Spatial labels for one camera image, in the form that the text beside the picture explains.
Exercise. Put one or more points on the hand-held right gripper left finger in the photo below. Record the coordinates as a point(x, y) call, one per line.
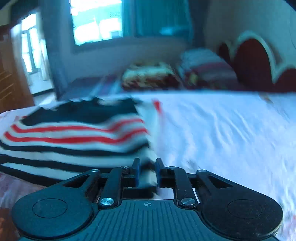
point(137, 172)

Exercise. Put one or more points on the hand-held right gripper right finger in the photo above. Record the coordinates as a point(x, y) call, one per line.
point(158, 173)

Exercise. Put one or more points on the striped knit sweater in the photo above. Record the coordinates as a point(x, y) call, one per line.
point(76, 136)

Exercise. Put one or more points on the bed with floral sheet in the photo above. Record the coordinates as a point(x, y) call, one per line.
point(219, 134)

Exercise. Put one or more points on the folded printed blanket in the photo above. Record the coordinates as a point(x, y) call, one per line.
point(148, 77)

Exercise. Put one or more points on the striped pillow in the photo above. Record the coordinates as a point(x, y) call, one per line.
point(203, 62)

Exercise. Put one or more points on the grey curtain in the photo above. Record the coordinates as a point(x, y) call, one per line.
point(53, 53)

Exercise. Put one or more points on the red and white headboard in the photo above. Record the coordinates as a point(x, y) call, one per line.
point(252, 60)

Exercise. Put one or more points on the teal curtain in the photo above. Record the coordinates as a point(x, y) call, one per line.
point(157, 17)

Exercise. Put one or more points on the brown wooden door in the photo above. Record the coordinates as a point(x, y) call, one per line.
point(11, 81)

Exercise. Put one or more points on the sliding glass window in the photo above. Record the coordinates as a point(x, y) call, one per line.
point(97, 20)

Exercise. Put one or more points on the balcony window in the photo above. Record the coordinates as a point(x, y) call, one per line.
point(29, 44)

